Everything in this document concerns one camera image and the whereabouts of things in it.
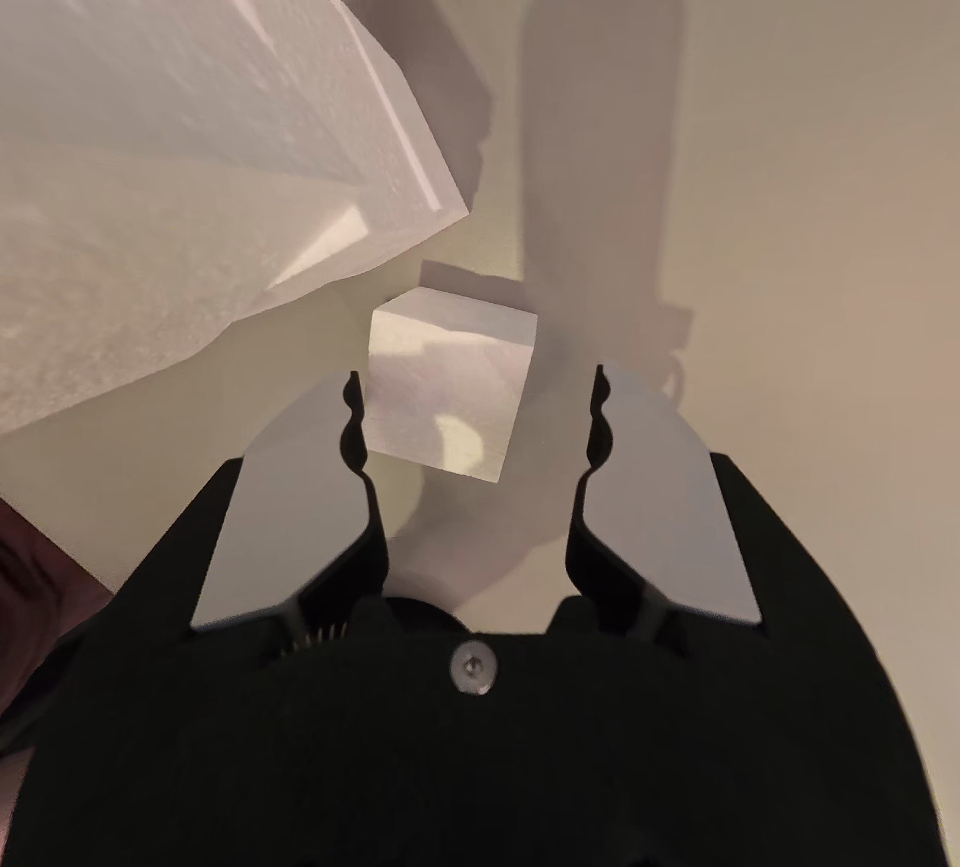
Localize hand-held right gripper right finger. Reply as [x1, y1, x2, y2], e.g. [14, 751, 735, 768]
[564, 363, 763, 642]

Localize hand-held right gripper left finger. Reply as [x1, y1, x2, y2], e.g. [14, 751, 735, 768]
[191, 370, 391, 642]

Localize person's dark red shorts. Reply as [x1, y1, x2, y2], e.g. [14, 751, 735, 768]
[0, 499, 117, 733]

